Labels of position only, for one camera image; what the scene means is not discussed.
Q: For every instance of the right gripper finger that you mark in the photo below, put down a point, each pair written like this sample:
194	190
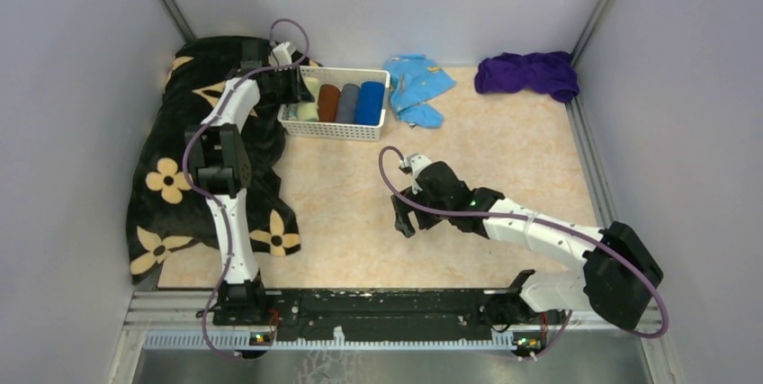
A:
425	220
402	222

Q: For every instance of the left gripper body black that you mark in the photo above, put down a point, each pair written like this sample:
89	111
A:
285	85

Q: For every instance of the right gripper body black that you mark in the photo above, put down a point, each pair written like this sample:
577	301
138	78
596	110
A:
423	198

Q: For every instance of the yellow green towel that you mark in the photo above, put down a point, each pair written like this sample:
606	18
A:
308	111

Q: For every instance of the royal blue towel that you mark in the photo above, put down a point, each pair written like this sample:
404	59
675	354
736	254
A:
369	104

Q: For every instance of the purple towel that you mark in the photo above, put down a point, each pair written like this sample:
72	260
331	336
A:
542	72

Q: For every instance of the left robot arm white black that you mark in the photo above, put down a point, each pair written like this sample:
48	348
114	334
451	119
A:
216	165

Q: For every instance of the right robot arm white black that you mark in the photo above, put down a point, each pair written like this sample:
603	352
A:
609	270

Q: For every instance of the white blue patterned rolled towel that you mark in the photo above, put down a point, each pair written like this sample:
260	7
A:
292	112

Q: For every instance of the brown rolled towel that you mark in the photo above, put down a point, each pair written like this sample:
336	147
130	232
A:
328	102

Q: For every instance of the grey rolled towel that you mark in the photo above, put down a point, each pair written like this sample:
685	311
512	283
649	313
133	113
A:
347	103

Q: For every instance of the white plastic basket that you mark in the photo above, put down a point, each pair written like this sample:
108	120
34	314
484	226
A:
340	76

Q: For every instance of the light blue patterned towel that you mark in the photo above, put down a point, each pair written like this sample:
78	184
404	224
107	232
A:
416	79

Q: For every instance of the black floral blanket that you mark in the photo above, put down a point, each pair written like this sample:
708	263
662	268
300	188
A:
173	190

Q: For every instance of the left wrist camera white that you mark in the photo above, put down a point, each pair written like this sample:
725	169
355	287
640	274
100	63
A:
282	54

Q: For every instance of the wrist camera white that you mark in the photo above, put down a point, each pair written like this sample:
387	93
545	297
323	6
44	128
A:
282	54
414	164

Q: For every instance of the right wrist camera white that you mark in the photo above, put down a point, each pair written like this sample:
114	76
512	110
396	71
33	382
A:
414	164

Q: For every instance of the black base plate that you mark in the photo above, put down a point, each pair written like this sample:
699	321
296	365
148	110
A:
383	316

